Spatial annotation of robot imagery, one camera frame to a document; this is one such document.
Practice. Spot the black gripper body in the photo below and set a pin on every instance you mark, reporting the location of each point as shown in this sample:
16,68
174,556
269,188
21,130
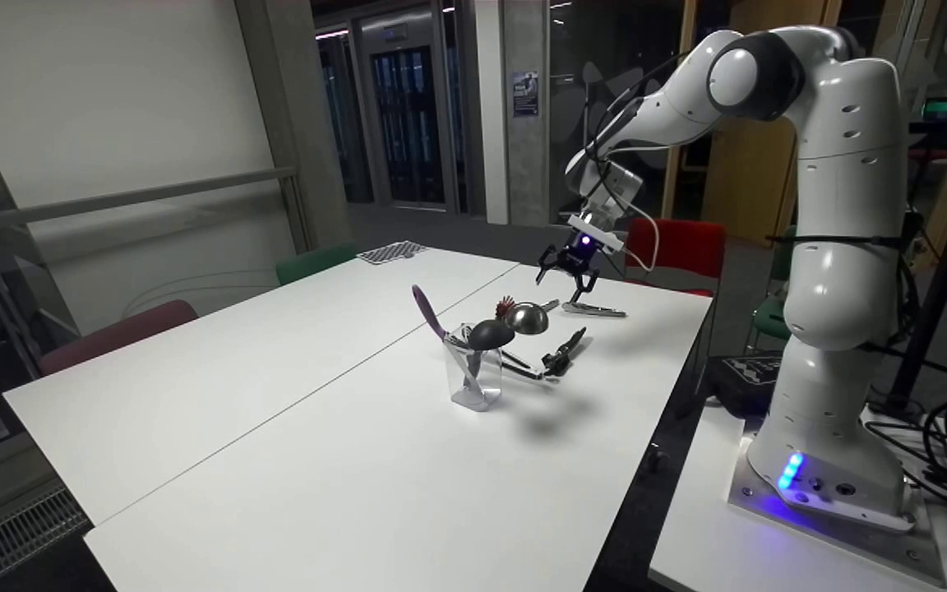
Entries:
574,254

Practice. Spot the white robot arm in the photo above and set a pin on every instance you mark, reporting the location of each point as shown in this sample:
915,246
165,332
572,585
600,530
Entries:
846,246

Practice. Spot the clear utensil holder container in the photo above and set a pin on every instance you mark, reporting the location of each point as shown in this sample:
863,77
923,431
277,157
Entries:
473,346

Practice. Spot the metal ladle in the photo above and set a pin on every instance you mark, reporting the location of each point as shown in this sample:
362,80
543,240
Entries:
511,320

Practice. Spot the purple spatula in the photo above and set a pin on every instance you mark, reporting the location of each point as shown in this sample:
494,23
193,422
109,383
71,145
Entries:
429,314

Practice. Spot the black control box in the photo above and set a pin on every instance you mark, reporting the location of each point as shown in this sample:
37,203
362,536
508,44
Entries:
745,383

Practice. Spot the green chair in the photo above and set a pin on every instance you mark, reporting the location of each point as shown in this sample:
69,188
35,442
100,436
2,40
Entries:
315,262

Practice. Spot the dark red chair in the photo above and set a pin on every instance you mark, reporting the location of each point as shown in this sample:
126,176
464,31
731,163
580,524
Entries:
121,332

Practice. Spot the metal handrail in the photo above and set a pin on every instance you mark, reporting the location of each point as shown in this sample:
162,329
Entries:
145,195

